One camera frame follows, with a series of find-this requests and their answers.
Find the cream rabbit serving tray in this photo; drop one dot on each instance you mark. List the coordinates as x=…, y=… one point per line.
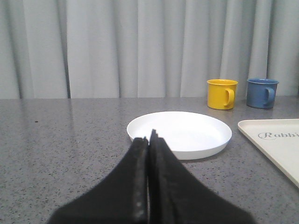
x=278, y=140

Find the grey curtain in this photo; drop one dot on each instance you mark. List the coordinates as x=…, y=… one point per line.
x=145, y=48

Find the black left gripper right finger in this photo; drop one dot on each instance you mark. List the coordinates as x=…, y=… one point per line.
x=177, y=197

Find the blue mug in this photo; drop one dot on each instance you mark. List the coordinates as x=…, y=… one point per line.
x=261, y=92

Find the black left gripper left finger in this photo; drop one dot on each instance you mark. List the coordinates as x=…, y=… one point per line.
x=120, y=198

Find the yellow mug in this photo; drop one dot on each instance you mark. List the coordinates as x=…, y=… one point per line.
x=221, y=94

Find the white round plate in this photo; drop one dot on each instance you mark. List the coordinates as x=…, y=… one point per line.
x=189, y=135

